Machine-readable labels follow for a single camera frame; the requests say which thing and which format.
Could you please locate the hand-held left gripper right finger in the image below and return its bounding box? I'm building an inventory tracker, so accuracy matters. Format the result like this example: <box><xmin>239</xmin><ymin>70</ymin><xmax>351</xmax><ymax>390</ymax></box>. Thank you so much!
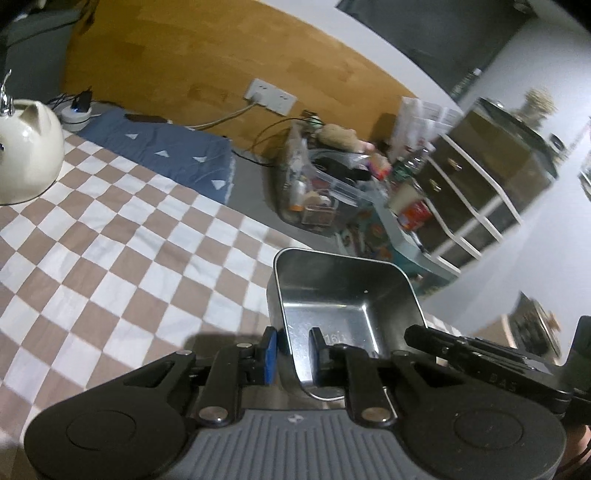
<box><xmin>308</xmin><ymin>327</ymin><xmax>444</xmax><ymax>428</ymax></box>

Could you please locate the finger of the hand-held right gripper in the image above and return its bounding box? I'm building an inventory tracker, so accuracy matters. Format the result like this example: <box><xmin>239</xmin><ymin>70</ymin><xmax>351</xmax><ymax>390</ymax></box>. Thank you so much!
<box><xmin>404</xmin><ymin>324</ymin><xmax>467</xmax><ymax>366</ymax></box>

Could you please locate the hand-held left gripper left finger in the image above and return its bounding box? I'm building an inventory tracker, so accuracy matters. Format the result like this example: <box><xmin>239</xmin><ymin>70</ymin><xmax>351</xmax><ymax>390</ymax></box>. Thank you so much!
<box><xmin>122</xmin><ymin>325</ymin><xmax>279</xmax><ymax>428</ymax></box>

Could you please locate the steel rectangular tray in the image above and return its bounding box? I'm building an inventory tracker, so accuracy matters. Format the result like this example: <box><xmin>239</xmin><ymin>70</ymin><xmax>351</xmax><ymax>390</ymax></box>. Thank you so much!
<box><xmin>265</xmin><ymin>247</ymin><xmax>428</xmax><ymax>402</ymax></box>

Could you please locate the person's right forearm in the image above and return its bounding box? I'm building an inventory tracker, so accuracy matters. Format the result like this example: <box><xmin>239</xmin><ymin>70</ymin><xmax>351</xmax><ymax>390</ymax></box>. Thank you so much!
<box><xmin>567</xmin><ymin>415</ymin><xmax>591</xmax><ymax>478</ymax></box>

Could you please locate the teal box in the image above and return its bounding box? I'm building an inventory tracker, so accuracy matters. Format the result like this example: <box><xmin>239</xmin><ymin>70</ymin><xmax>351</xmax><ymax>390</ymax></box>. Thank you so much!
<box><xmin>339</xmin><ymin>203</ymin><xmax>455</xmax><ymax>282</ymax></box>

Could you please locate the red can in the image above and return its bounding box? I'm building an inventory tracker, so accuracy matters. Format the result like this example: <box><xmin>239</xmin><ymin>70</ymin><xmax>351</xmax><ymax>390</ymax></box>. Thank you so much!
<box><xmin>397</xmin><ymin>198</ymin><xmax>432</xmax><ymax>230</ymax></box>

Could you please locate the white-framed drawer unit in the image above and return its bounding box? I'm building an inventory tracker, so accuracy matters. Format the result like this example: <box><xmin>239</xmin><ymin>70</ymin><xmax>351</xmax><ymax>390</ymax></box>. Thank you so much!
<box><xmin>416</xmin><ymin>97</ymin><xmax>561</xmax><ymax>268</ymax></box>

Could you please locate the clear plastic storage box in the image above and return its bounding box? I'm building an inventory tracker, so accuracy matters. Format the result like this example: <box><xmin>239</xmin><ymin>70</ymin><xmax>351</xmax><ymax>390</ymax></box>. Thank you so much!
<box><xmin>272</xmin><ymin>122</ymin><xmax>384</xmax><ymax>238</ymax></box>

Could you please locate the brown white checkered tablecloth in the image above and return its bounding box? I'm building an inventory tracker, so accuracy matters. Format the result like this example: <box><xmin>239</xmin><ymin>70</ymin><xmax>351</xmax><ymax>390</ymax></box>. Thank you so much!
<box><xmin>0</xmin><ymin>128</ymin><xmax>467</xmax><ymax>462</ymax></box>

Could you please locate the white printed packet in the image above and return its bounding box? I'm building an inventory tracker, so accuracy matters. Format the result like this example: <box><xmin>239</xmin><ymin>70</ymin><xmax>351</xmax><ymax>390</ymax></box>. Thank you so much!
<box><xmin>392</xmin><ymin>96</ymin><xmax>462</xmax><ymax>155</ymax></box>

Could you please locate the plush toy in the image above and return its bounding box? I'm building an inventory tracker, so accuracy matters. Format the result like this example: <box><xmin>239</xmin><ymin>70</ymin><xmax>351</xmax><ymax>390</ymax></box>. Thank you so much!
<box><xmin>318</xmin><ymin>124</ymin><xmax>375</xmax><ymax>152</ymax></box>

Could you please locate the blue triangle-print cushion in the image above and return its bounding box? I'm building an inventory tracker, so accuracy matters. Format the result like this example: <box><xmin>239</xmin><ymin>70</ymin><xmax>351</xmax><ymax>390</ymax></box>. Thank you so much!
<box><xmin>76</xmin><ymin>108</ymin><xmax>236</xmax><ymax>206</ymax></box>

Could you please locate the dried flower bunch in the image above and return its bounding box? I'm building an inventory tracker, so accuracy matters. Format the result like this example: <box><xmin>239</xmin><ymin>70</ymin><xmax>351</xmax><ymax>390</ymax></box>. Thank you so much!
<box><xmin>522</xmin><ymin>88</ymin><xmax>557</xmax><ymax>123</ymax></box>

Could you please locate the white round charger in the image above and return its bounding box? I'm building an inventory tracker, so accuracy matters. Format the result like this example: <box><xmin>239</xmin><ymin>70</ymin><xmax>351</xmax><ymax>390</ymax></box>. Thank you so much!
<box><xmin>60</xmin><ymin>90</ymin><xmax>95</xmax><ymax>125</ymax></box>

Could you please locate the cream cat-shaped teapot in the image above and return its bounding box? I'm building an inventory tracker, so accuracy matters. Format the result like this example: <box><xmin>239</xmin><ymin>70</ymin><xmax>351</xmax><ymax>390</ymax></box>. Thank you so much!
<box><xmin>0</xmin><ymin>69</ymin><xmax>65</xmax><ymax>206</ymax></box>

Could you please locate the black cable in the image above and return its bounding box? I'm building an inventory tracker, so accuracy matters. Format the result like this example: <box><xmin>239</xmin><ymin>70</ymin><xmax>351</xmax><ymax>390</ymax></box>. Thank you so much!
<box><xmin>252</xmin><ymin>115</ymin><xmax>324</xmax><ymax>167</ymax></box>

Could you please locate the white cable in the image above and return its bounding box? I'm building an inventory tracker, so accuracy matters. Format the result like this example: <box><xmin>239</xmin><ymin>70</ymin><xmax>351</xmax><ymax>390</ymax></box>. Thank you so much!
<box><xmin>187</xmin><ymin>102</ymin><xmax>254</xmax><ymax>130</ymax></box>

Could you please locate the white wall socket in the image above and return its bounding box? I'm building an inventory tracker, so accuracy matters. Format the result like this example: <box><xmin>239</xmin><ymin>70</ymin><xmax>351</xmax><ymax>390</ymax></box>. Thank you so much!
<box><xmin>243</xmin><ymin>78</ymin><xmax>297</xmax><ymax>115</ymax></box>

